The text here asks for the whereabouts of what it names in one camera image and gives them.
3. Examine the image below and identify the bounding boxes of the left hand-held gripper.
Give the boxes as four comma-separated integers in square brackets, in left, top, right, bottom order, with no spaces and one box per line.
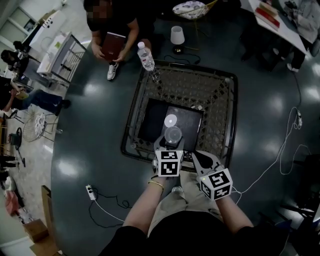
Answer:
[152,136,186,178]

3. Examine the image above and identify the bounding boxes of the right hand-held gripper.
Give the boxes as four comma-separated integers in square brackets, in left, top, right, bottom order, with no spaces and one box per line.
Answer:
[191,150,233,201]

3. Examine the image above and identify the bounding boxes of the clear plastic cup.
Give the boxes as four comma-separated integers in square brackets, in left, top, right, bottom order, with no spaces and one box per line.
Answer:
[164,126,183,147]

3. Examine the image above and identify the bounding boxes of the person's left forearm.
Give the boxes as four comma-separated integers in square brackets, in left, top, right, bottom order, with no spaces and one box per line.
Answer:
[122,174,166,236]

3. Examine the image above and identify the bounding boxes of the person's right forearm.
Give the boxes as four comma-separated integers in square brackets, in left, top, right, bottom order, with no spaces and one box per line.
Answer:
[214,194,255,235]

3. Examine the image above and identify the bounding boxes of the black tray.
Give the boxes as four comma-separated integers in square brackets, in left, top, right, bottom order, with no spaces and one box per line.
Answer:
[163,104,205,152]

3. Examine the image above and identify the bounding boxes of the black flat box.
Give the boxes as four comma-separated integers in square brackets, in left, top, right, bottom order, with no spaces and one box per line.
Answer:
[137,97,169,145]

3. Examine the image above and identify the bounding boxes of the person's khaki trousers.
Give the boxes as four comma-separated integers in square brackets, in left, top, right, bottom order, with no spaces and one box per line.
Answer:
[147,172,223,237]

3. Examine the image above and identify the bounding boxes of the glass top rattan coffee table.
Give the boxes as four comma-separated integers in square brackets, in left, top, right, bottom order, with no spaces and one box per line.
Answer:
[120,59,238,173]

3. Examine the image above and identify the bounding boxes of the person's black shirt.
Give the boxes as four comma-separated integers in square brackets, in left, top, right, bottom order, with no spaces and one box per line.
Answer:
[98,211,291,256]

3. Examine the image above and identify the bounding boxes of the clear water bottle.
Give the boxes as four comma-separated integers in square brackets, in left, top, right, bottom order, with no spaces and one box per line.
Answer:
[136,41,156,72]

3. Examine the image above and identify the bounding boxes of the white power strip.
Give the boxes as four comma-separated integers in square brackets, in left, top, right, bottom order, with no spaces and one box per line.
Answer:
[85,184,98,201]
[296,109,304,130]

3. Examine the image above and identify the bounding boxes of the white bucket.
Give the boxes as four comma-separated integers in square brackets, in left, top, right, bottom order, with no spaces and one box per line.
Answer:
[170,25,186,55]

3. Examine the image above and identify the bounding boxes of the dark red book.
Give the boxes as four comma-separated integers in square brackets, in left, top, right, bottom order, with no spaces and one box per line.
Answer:
[101,31,127,62]

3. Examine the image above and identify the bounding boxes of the gold chair with patterned cushion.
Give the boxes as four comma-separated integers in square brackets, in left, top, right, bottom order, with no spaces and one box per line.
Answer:
[172,0,218,51]

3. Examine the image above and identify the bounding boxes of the wooden board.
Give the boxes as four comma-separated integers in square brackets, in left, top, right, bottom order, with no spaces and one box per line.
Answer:
[41,184,57,251]

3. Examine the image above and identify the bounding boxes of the white metal table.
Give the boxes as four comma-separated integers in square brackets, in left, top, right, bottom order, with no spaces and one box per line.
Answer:
[36,31,87,85]

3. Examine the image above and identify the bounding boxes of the white table with black legs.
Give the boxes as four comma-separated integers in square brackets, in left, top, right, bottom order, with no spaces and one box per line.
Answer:
[239,0,308,73]

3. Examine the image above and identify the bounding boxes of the cardboard box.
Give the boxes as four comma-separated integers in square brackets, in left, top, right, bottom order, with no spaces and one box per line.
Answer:
[22,218,50,243]

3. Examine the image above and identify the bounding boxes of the tan box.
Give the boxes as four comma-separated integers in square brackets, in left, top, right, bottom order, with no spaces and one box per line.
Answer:
[258,1,278,16]

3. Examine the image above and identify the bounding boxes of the white cabinet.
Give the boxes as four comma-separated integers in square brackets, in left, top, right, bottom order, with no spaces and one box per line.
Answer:
[28,9,68,48]

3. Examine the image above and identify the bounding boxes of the gold bracelet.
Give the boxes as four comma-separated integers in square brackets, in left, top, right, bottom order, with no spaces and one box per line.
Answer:
[147,179,165,189]

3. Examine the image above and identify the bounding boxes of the white cable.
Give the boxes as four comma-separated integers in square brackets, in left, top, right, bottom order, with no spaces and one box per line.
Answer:
[229,106,312,205]

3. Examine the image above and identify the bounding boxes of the wire chair with patterned cushion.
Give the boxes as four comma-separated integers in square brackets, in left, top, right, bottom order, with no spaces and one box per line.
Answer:
[22,112,63,143]

